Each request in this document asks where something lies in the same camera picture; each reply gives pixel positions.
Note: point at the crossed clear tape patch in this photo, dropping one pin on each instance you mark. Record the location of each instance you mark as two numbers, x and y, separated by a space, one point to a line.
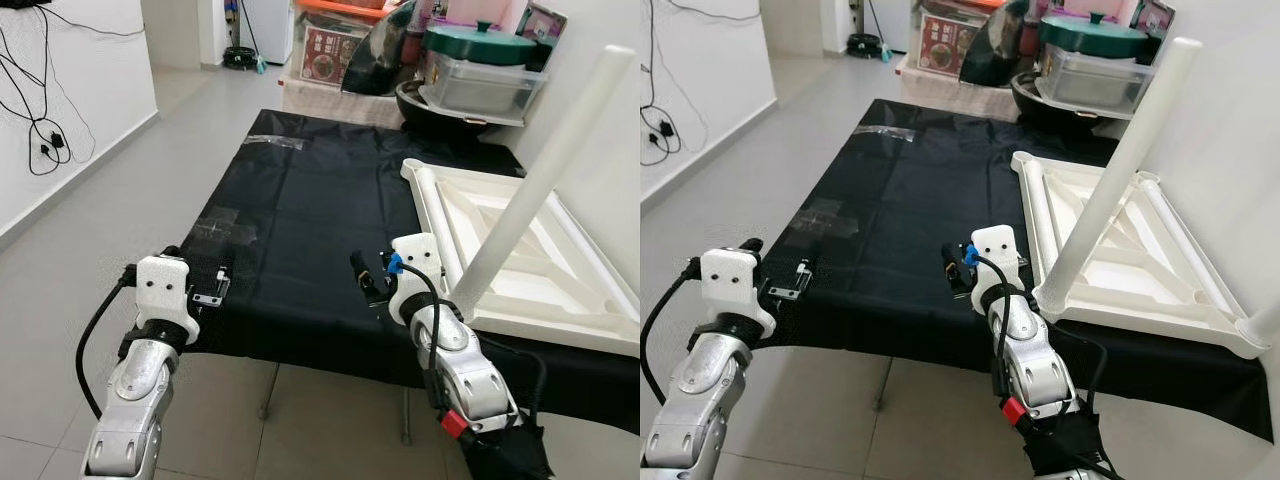
828 218
225 225

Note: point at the black table cloth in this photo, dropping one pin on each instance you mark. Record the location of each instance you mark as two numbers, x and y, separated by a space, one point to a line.
320 220
930 210

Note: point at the clear tape strip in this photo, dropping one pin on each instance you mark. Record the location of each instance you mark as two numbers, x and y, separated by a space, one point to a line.
890 133
275 142

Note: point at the black power adapter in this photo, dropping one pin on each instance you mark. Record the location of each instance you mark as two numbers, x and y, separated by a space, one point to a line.
665 132
52 145

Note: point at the beige patterned cloth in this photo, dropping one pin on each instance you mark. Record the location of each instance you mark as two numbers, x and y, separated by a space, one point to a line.
955 95
340 105

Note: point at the black wok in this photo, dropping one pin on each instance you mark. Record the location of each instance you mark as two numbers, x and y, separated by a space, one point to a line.
1030 100
420 112

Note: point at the white plastic table top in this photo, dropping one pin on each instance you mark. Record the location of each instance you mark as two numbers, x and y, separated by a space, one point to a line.
1160 285
560 290

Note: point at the black plastic bag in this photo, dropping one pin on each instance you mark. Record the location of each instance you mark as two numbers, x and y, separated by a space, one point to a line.
1000 50
380 60

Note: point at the clear plastic container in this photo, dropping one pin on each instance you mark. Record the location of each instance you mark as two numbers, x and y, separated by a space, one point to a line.
480 90
1095 82

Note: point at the red printed food box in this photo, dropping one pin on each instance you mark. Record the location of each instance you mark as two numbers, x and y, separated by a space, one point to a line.
952 45
333 55

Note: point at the clear storage box orange lid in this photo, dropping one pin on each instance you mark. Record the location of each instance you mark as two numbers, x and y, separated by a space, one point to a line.
917 35
298 40

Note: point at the white appliance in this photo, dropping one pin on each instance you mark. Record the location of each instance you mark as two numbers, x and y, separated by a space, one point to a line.
268 30
888 25

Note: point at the green pot with lid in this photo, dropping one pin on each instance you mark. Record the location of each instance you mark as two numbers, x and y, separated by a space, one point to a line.
480 42
1095 35

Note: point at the dark purple printed box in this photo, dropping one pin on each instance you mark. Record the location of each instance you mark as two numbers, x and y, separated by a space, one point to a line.
545 25
1152 18

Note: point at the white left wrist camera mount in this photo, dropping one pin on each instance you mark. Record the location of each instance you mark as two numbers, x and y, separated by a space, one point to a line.
162 290
730 280

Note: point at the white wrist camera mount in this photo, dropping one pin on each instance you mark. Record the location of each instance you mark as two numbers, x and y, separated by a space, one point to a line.
730 280
995 250
162 290
415 255

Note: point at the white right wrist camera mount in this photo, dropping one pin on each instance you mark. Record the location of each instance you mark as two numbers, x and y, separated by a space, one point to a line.
995 250
415 255

